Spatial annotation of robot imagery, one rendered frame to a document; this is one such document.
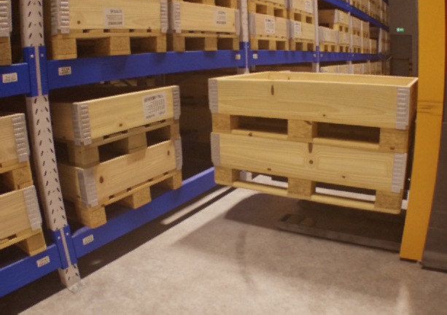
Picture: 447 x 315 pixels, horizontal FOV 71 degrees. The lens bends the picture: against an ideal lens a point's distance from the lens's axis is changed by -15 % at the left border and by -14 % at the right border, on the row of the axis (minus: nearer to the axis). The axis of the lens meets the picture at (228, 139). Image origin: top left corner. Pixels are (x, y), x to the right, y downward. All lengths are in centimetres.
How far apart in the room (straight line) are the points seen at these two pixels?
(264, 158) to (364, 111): 67
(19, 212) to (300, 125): 151
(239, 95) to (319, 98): 50
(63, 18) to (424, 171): 195
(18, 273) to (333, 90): 183
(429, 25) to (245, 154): 129
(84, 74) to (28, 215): 75
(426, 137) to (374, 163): 31
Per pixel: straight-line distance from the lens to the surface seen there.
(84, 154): 188
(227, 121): 224
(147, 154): 221
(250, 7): 326
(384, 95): 186
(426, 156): 196
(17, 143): 171
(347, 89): 190
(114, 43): 200
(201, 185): 271
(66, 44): 181
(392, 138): 189
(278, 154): 211
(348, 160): 197
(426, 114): 191
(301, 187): 211
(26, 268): 189
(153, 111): 220
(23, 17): 178
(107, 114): 195
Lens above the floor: 114
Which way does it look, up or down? 13 degrees down
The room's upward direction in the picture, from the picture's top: 2 degrees counter-clockwise
